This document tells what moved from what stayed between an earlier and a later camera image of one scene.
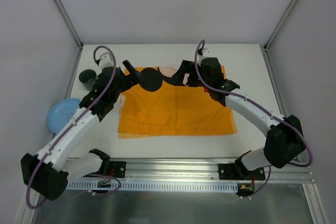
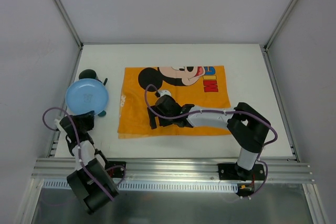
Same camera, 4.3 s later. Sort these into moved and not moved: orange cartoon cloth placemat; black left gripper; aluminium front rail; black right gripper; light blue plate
Moved: black left gripper; light blue plate; black right gripper
Not moved: aluminium front rail; orange cartoon cloth placemat
